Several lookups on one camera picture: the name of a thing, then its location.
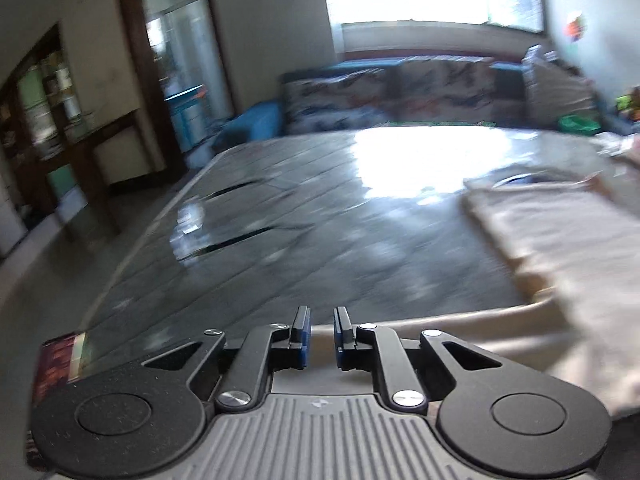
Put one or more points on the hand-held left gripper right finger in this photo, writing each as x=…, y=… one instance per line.
x=341, y=345

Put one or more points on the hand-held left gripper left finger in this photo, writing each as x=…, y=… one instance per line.
x=301, y=345

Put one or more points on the beige garment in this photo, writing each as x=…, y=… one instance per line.
x=565, y=240

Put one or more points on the rimless eyeglasses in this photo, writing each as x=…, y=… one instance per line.
x=192, y=215

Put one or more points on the blue sofa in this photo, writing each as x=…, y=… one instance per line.
x=260, y=117

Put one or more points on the butterfly print cushion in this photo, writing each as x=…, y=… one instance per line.
x=340, y=102
x=460, y=90

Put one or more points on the red printed packet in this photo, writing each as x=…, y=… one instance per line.
x=57, y=365

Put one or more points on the blue kitchen cabinet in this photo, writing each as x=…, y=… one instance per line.
x=185, y=115

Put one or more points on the dark wooden cabinet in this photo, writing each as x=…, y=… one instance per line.
x=85, y=160

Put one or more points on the green plastic item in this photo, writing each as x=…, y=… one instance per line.
x=577, y=124

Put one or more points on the grey pillow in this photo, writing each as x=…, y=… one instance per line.
x=555, y=90

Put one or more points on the white crumpled plastic bag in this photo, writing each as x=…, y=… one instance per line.
x=612, y=145

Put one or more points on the dark wooden door frame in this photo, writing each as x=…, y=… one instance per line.
x=135, y=60

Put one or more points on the colourful wall sticker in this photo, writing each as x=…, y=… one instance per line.
x=575, y=27

